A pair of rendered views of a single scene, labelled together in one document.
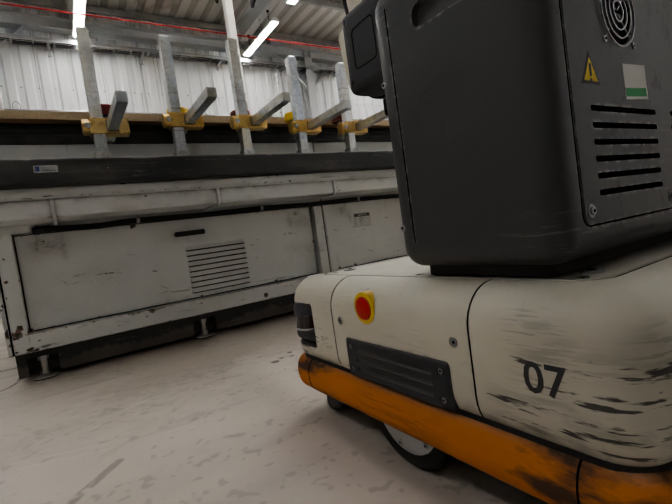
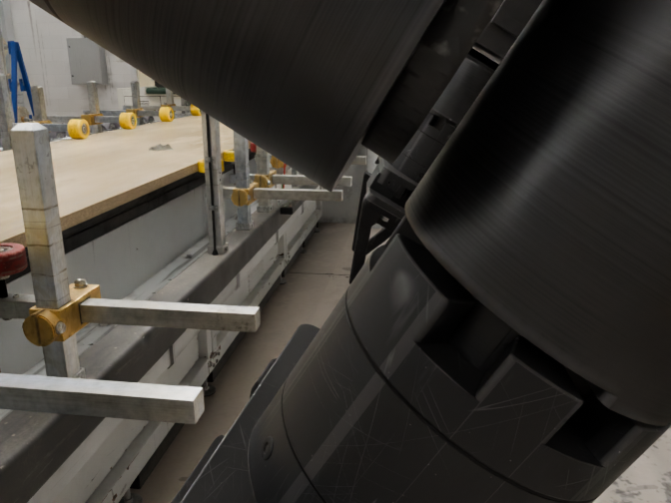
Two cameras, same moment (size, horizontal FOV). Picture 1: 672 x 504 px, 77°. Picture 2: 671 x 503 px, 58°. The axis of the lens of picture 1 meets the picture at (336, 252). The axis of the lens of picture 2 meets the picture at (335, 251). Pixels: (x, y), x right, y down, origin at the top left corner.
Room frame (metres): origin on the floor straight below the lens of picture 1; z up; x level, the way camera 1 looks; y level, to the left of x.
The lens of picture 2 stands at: (1.06, 0.24, 1.17)
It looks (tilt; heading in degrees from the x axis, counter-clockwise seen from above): 17 degrees down; 310
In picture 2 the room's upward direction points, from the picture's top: straight up
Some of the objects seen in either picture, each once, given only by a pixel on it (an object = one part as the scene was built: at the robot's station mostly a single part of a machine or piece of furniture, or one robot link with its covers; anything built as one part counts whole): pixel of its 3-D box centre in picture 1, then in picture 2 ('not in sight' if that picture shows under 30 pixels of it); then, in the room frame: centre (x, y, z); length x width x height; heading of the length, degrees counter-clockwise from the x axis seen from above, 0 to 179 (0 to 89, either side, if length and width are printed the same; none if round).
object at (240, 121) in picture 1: (248, 122); not in sight; (1.67, 0.27, 0.83); 0.14 x 0.06 x 0.05; 122
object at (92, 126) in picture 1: (105, 127); not in sight; (1.41, 0.69, 0.80); 0.14 x 0.06 x 0.05; 122
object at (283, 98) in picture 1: (261, 116); not in sight; (1.61, 0.21, 0.83); 0.43 x 0.03 x 0.04; 32
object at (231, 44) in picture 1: (239, 101); not in sight; (1.66, 0.29, 0.91); 0.04 x 0.04 x 0.48; 32
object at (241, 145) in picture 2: not in sight; (242, 172); (2.47, -0.98, 0.88); 0.04 x 0.04 x 0.48; 32
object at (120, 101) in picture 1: (114, 120); not in sight; (1.34, 0.63, 0.80); 0.43 x 0.03 x 0.04; 32
